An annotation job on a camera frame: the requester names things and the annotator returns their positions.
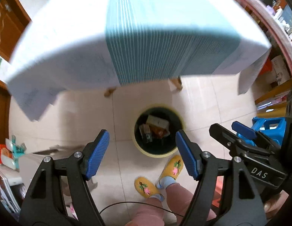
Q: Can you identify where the grey printed carton box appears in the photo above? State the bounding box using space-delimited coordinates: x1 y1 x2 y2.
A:
139 124 153 143

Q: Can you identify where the large red snack bag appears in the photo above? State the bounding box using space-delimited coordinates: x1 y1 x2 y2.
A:
150 125 170 139

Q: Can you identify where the cream toothpaste box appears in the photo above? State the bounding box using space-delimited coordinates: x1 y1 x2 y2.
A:
146 115 169 129

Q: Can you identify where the yellow round trash bin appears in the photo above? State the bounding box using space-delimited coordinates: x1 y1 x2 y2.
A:
132 104 185 158

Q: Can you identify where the right hand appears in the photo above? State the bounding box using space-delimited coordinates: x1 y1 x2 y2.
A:
264 190 289 215

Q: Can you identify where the right yellow slipper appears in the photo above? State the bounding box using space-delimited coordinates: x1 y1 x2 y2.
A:
156 155 184 189

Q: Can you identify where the yellow slipper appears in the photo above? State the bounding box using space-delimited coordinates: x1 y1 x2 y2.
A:
156 155 184 189
134 176 165 202

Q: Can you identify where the blue plastic stool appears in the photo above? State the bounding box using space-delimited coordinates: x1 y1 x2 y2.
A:
236 117 287 146

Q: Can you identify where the left yellow slipper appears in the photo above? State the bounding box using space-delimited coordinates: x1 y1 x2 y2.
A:
134 176 165 202

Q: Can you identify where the red plastic bucket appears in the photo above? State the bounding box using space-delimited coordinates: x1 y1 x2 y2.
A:
259 57 273 75

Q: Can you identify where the teal toy figure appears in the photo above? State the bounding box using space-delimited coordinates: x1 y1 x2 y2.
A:
5 135 26 170

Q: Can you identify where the light blue patterned tablecloth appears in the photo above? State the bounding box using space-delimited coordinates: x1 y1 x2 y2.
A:
5 0 271 121

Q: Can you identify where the wooden door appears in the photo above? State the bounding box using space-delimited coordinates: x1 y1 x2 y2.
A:
0 0 31 61

